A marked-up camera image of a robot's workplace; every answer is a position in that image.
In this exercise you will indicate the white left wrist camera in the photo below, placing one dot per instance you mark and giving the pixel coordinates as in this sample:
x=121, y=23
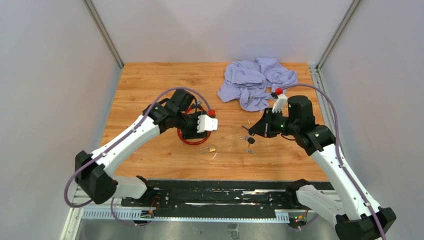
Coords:
x=206, y=123

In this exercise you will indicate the aluminium frame post right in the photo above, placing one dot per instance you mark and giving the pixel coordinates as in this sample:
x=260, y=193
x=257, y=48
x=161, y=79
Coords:
x=338, y=33

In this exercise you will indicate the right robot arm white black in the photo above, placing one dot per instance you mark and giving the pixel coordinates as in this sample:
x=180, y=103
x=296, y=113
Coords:
x=357, y=216

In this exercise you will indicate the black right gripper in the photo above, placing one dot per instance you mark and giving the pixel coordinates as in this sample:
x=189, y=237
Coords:
x=263, y=127

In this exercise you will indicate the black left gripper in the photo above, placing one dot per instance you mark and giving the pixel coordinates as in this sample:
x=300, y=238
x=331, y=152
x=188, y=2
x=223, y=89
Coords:
x=193, y=133

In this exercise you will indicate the aluminium frame post left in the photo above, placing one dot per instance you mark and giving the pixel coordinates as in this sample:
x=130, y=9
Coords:
x=94, y=14

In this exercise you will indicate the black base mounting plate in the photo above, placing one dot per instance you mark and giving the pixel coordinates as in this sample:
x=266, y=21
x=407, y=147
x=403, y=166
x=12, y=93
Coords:
x=215, y=199

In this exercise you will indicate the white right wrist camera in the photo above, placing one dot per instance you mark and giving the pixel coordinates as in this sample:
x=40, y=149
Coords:
x=280, y=99

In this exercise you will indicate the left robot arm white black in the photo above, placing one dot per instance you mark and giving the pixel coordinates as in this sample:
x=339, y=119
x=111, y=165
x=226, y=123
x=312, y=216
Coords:
x=95, y=171

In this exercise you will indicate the small brass padlock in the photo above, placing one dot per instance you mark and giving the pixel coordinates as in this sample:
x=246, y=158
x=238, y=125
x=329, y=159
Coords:
x=207, y=149

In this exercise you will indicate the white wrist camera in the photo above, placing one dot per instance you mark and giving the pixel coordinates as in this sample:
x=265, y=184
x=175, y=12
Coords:
x=280, y=99
x=206, y=123

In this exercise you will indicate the aluminium frame post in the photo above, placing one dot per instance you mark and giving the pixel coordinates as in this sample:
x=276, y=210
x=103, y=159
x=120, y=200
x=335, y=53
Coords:
x=94, y=14
x=338, y=33

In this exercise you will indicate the red cable lock black body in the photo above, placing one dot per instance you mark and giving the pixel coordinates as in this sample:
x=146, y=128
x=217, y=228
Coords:
x=194, y=106

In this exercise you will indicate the crumpled lavender cloth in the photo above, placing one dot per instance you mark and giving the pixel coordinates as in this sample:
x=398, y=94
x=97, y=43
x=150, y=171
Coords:
x=248, y=81

